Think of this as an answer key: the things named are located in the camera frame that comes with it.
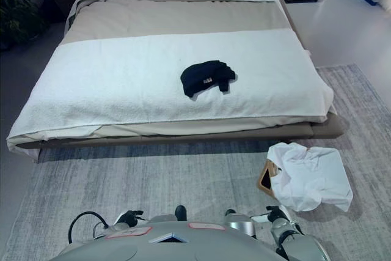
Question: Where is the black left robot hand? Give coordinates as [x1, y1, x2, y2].
[117, 210, 145, 227]

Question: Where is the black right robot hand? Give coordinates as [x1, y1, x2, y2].
[250, 205, 291, 223]

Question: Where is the black garment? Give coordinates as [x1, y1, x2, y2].
[180, 59, 238, 97]

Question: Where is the wooden laundry basket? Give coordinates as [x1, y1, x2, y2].
[255, 158, 283, 195]

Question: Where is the silver left robot leg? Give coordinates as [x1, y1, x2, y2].
[145, 213, 178, 224]

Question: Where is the silver robot leg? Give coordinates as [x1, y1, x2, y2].
[224, 213, 257, 239]
[145, 213, 178, 224]

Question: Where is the silver right robot leg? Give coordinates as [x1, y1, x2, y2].
[224, 213, 257, 239]

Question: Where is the white garment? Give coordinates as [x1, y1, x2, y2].
[266, 142, 354, 213]

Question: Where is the grey robot torso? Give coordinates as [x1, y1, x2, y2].
[56, 220, 290, 261]

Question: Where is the black left robot foot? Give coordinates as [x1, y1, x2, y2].
[174, 205, 188, 222]

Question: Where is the green potted plant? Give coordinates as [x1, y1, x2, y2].
[0, 0, 52, 53]

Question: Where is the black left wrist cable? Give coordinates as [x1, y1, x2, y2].
[67, 210, 108, 244]

